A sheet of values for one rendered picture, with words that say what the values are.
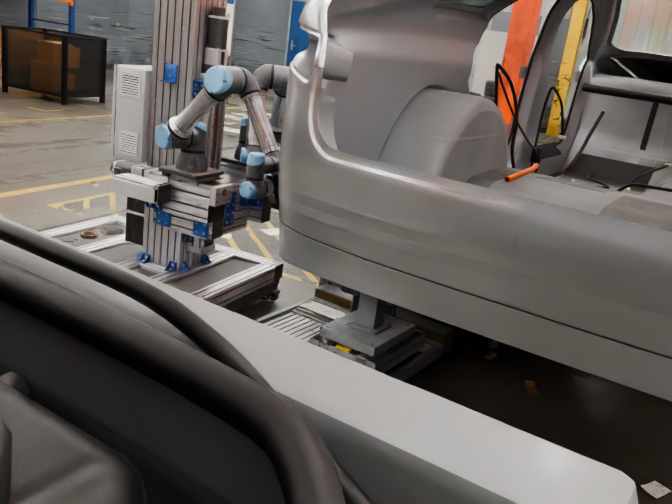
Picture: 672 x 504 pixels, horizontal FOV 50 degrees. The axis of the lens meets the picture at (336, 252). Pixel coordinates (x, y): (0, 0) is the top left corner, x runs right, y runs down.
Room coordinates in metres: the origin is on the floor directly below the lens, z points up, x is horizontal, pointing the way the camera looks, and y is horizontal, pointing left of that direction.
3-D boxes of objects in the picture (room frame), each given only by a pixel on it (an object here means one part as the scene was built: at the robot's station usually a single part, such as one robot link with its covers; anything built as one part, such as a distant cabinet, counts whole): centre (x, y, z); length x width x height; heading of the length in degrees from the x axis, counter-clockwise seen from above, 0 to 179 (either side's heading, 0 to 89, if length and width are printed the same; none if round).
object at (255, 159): (2.99, 0.38, 0.95); 0.11 x 0.08 x 0.11; 146
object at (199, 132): (3.37, 0.75, 0.98); 0.13 x 0.12 x 0.14; 146
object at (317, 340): (3.19, -0.22, 0.13); 0.50 x 0.36 x 0.10; 149
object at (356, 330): (3.17, -0.21, 0.32); 0.40 x 0.30 x 0.28; 149
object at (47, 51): (10.94, 4.58, 0.48); 1.27 x 0.88 x 0.97; 66
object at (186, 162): (3.38, 0.74, 0.87); 0.15 x 0.15 x 0.10
